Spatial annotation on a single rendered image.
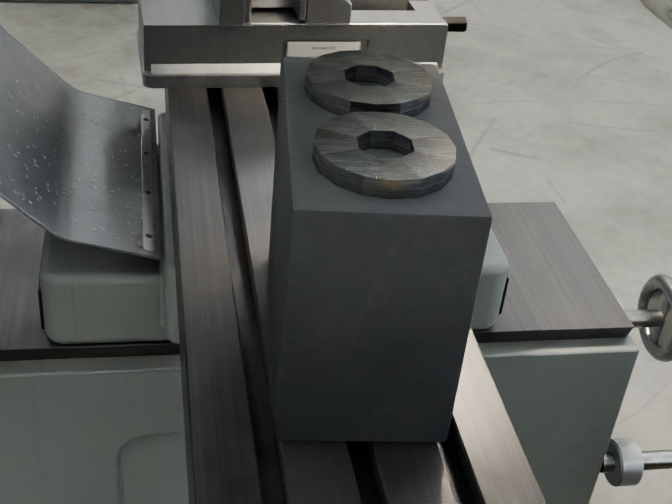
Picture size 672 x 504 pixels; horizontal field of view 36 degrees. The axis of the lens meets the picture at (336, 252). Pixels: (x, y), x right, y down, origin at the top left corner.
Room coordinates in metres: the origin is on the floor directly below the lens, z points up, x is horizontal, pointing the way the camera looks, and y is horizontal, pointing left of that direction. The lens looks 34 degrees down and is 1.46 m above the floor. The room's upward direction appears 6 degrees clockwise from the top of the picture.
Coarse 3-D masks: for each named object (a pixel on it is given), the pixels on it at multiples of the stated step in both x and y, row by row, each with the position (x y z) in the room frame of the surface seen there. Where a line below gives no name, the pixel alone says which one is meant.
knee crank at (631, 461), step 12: (612, 444) 0.96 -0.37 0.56; (624, 444) 0.95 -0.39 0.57; (636, 444) 0.95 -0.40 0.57; (612, 456) 0.95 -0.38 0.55; (624, 456) 0.93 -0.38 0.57; (636, 456) 0.94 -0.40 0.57; (648, 456) 0.95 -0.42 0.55; (660, 456) 0.96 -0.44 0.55; (612, 468) 0.93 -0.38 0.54; (624, 468) 0.92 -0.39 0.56; (636, 468) 0.93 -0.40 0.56; (648, 468) 0.95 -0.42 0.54; (660, 468) 0.95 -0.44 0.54; (612, 480) 0.93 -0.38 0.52; (624, 480) 0.92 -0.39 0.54; (636, 480) 0.92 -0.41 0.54
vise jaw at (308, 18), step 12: (300, 0) 1.07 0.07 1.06; (312, 0) 1.08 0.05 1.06; (324, 0) 1.08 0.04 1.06; (336, 0) 1.08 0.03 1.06; (348, 0) 1.09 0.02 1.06; (300, 12) 1.07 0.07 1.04; (312, 12) 1.08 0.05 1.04; (324, 12) 1.08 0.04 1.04; (336, 12) 1.08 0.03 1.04; (348, 12) 1.09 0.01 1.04
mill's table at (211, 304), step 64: (192, 128) 0.94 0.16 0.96; (256, 128) 0.95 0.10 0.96; (192, 192) 0.81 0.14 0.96; (256, 192) 0.82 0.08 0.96; (192, 256) 0.71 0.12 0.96; (256, 256) 0.72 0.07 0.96; (192, 320) 0.62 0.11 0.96; (256, 320) 0.66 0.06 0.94; (192, 384) 0.55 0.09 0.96; (256, 384) 0.58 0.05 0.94; (192, 448) 0.49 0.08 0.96; (256, 448) 0.52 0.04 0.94; (320, 448) 0.50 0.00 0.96; (384, 448) 0.50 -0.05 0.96; (448, 448) 0.54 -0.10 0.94; (512, 448) 0.52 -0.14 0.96
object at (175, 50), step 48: (144, 0) 1.10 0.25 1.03; (192, 0) 1.12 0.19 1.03; (240, 0) 1.05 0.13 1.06; (384, 0) 1.18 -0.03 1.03; (144, 48) 1.03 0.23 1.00; (192, 48) 1.04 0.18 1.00; (240, 48) 1.06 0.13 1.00; (288, 48) 1.07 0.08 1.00; (336, 48) 1.09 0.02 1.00; (384, 48) 1.10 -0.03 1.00; (432, 48) 1.12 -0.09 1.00
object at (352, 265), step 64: (320, 64) 0.68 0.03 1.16; (384, 64) 0.69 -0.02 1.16; (320, 128) 0.58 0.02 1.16; (384, 128) 0.59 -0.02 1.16; (448, 128) 0.62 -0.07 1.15; (320, 192) 0.52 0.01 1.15; (384, 192) 0.52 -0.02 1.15; (448, 192) 0.54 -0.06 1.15; (320, 256) 0.50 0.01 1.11; (384, 256) 0.51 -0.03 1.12; (448, 256) 0.51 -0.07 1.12; (320, 320) 0.50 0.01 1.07; (384, 320) 0.51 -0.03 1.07; (448, 320) 0.51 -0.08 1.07; (320, 384) 0.50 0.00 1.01; (384, 384) 0.51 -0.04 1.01; (448, 384) 0.51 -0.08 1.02
